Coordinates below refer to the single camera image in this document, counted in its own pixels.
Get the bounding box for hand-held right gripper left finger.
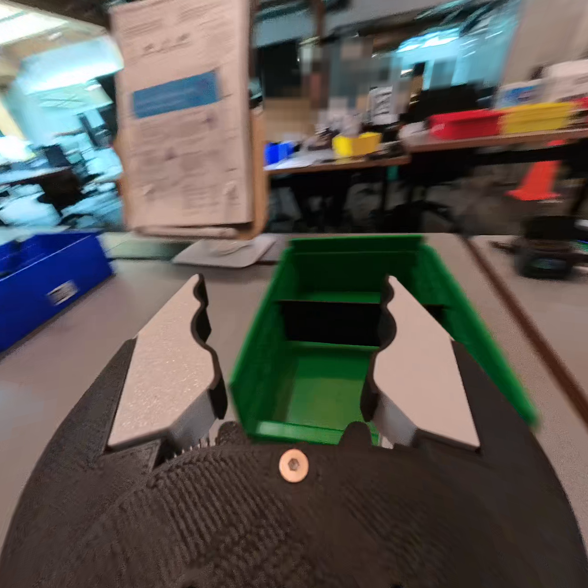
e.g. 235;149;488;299
107;274;229;455

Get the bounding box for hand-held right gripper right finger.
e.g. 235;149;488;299
360;276;481;451

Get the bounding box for green plastic bin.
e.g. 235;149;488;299
228;234;539;447

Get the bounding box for blue plastic bin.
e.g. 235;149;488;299
0;231;115;353

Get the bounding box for black bin divider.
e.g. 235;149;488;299
277;300;448;348

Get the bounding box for black electronic device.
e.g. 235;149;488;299
514;216;586;280

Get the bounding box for wooden document stand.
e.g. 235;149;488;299
108;0;277;268

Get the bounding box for printed instruction sheets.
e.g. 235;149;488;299
110;0;253;228

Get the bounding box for orange traffic cone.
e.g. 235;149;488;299
505;160;565;202

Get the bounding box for wooden-edged table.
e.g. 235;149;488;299
264;154;412;230
404;128;588;217

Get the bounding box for small yellow bin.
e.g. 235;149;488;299
332;132;383;159

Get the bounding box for small blue bin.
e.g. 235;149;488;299
265;141;295;165

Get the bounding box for yellow plastic bin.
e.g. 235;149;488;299
501;102;577;135

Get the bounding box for blue white container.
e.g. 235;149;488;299
496;82;542;109

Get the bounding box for white cardboard box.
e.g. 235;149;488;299
542;62;588;103

